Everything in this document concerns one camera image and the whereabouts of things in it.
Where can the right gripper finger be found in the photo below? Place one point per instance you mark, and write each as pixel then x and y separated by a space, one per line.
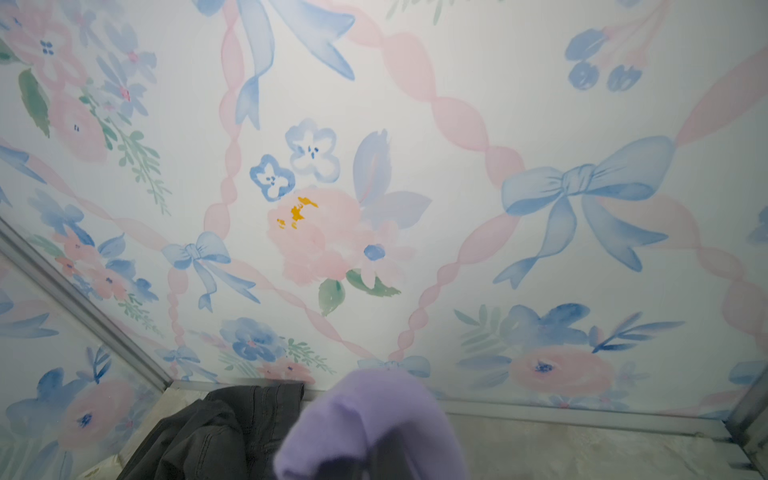
pixel 387 461

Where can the purple cloth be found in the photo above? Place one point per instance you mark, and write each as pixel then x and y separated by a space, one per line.
pixel 348 421

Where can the dark grey cloth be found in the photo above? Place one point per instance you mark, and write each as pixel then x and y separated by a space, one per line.
pixel 231 433

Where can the left aluminium corner post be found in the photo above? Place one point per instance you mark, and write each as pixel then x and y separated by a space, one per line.
pixel 23 255

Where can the aluminium corner post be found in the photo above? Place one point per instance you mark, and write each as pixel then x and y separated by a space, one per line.
pixel 23 255
pixel 747 423

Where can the right aluminium corner post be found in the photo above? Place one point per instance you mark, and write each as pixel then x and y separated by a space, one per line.
pixel 747 423

